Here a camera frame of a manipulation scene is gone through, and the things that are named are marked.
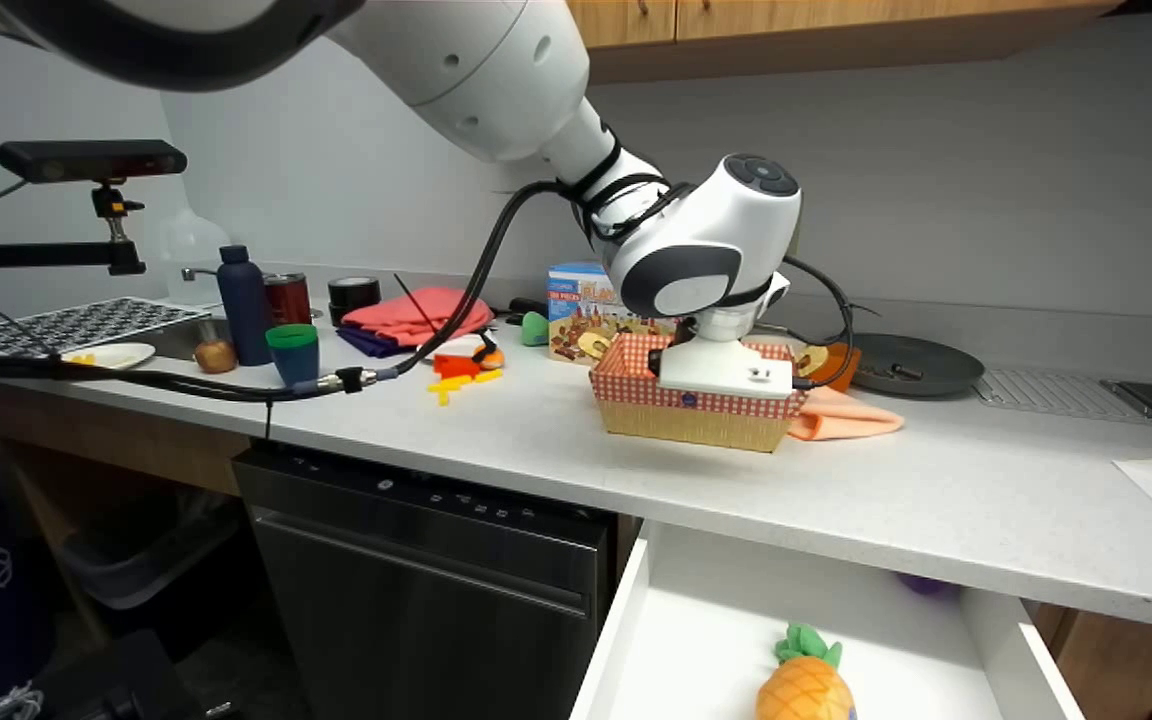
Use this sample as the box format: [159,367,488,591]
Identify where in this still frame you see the red checkered basket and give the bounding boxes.
[588,335,805,453]

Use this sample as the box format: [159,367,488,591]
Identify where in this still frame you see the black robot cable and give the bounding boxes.
[0,175,859,407]

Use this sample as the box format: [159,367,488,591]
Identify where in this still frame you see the white wooden-front drawer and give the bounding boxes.
[568,524,1085,720]

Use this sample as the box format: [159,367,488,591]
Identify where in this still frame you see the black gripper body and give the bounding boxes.
[660,342,796,399]

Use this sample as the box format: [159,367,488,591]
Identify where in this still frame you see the blue play food box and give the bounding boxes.
[548,260,673,364]

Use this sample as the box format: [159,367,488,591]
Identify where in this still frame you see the green plush toy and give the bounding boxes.
[518,312,548,350]

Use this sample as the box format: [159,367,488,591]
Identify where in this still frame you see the black camera on stand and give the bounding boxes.
[0,139,189,185]

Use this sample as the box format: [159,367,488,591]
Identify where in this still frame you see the dark blue bottle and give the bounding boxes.
[216,246,271,364]

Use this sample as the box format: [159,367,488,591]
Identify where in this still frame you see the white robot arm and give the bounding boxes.
[0,0,805,399]

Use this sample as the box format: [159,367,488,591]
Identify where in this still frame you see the red fries holder toy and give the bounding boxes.
[429,352,503,404]

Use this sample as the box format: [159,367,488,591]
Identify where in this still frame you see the white plate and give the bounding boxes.
[60,342,154,374]

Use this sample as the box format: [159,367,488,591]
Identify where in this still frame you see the red folded cloth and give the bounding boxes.
[341,283,464,356]

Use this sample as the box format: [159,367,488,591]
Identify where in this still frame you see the green lidded cup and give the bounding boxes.
[265,326,318,387]

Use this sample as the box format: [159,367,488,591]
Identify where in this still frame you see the orange cloth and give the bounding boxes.
[788,387,903,442]

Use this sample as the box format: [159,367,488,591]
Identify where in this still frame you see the orange pineapple plush toy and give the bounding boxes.
[754,624,856,720]

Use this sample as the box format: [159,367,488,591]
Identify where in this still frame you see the black round pan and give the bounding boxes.
[850,331,985,399]

